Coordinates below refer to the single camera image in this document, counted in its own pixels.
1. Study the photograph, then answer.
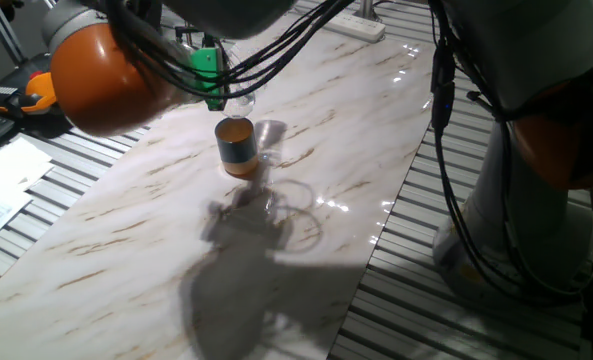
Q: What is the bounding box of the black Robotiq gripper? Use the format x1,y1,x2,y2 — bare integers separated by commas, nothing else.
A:
218,42,233,99

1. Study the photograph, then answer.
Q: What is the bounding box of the clear glass mug with water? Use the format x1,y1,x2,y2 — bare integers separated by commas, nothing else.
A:
221,45,258,120

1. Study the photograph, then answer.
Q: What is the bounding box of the orange cup with blue band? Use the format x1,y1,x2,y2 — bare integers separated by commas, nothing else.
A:
214,117,261,180

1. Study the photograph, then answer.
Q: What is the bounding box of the white power strip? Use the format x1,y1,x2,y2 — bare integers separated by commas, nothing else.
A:
324,10,387,44

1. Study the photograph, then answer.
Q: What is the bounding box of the orange black teach pendant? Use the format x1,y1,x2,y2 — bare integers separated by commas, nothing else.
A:
0,52,60,119

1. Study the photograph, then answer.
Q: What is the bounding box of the white marble pattern board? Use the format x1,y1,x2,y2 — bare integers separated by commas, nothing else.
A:
0,13,436,360

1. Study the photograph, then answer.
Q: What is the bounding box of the white paper tissue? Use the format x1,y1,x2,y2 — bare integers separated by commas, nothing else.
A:
0,136,56,194

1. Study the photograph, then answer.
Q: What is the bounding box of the slim aluminium post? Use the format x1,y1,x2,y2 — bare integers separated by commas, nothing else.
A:
354,0,381,22

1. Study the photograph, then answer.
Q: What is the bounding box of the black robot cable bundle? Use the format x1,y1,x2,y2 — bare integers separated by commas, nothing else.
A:
103,0,593,306

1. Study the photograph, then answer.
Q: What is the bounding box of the dark aluminium frame strut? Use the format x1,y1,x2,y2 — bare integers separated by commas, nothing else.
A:
0,0,27,66

